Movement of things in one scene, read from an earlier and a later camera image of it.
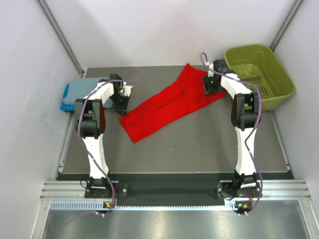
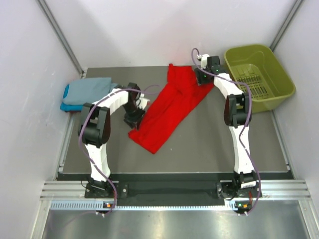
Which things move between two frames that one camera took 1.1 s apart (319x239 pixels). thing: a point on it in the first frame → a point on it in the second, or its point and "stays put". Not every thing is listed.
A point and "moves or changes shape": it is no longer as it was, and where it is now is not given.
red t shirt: x=185 y=91 moves or changes shape
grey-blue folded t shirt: x=79 y=88 stays put
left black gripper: x=123 y=107 → x=135 y=121
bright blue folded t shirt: x=65 y=107 stays put
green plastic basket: x=258 y=65 stays put
